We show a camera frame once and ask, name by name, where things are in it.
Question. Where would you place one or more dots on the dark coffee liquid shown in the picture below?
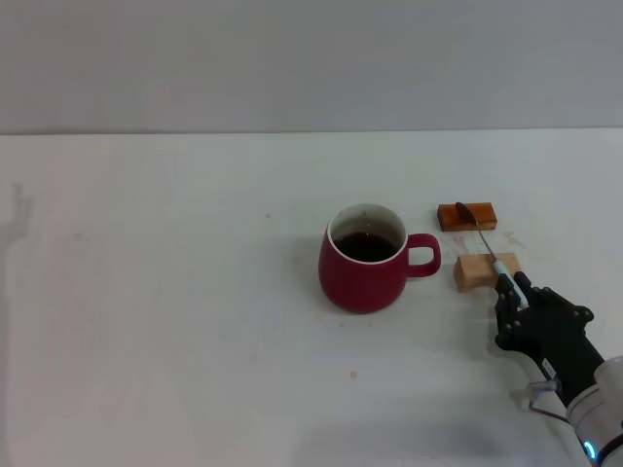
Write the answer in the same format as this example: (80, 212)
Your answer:
(365, 248)

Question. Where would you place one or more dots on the dark orange wooden block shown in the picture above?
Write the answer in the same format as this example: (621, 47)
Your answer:
(487, 216)

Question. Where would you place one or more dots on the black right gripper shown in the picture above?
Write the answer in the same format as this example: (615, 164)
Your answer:
(555, 335)

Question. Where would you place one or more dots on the red ceramic mug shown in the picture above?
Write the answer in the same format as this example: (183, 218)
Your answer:
(360, 287)

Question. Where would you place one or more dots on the light wooden block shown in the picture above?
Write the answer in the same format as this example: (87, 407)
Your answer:
(469, 275)

